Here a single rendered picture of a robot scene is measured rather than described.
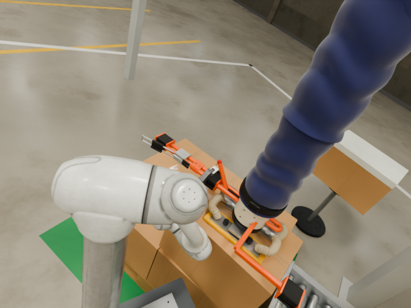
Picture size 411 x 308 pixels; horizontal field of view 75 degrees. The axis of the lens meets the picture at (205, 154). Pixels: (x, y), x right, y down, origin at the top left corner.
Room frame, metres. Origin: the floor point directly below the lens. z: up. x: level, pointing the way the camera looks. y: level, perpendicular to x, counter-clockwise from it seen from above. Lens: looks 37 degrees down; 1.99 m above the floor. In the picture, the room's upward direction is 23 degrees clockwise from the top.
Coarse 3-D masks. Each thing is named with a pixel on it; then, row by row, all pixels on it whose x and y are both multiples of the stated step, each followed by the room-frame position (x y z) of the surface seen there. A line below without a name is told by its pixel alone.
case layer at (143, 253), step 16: (176, 144) 1.87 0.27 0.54; (192, 144) 1.96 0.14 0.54; (144, 160) 1.52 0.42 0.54; (160, 160) 1.59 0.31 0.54; (208, 160) 1.83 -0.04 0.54; (144, 224) 0.99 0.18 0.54; (288, 224) 1.48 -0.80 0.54; (128, 240) 0.94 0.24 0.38; (144, 240) 0.90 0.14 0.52; (160, 240) 0.93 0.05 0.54; (128, 256) 0.93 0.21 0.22; (144, 256) 0.89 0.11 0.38; (160, 256) 0.85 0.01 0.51; (144, 272) 0.87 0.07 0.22; (160, 272) 0.84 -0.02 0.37; (176, 272) 0.80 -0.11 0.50; (192, 288) 0.76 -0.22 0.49; (208, 304) 0.71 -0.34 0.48
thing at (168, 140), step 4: (156, 136) 1.15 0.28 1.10; (160, 136) 1.16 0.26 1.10; (164, 136) 1.17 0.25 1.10; (168, 136) 1.19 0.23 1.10; (156, 140) 1.14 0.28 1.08; (160, 140) 1.13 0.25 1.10; (164, 140) 1.14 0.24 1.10; (168, 140) 1.16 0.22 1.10; (172, 140) 1.17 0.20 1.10; (164, 144) 1.12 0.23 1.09; (168, 144) 1.13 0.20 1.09; (164, 148) 1.12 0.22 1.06
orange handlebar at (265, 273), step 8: (192, 160) 1.10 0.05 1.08; (192, 168) 1.05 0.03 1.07; (200, 168) 1.05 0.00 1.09; (224, 192) 0.97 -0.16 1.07; (256, 224) 0.84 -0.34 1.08; (272, 224) 0.88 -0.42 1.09; (280, 224) 0.90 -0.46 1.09; (248, 232) 0.78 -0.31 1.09; (240, 240) 0.72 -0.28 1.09; (240, 256) 0.66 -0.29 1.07; (248, 256) 0.66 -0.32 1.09; (256, 264) 0.64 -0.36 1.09; (264, 272) 0.62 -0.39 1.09; (272, 280) 0.60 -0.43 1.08
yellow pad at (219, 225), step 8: (208, 216) 0.88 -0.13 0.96; (224, 216) 0.92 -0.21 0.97; (216, 224) 0.85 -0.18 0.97; (224, 224) 0.86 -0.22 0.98; (224, 232) 0.83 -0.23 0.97; (232, 240) 0.80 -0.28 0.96; (248, 240) 0.82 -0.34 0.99; (256, 240) 0.86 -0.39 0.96; (240, 248) 0.78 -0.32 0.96; (248, 248) 0.79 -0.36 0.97; (256, 256) 0.77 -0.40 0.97; (264, 256) 0.79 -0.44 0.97
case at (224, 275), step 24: (216, 192) 1.08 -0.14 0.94; (168, 240) 0.87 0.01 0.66; (216, 240) 0.78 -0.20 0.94; (264, 240) 0.90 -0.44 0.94; (288, 240) 0.96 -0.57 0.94; (192, 264) 0.79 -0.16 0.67; (216, 264) 0.75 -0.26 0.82; (240, 264) 0.71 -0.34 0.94; (264, 264) 0.76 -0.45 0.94; (288, 264) 0.82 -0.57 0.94; (216, 288) 0.72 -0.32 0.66; (240, 288) 0.68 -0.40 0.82; (264, 288) 0.65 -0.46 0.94
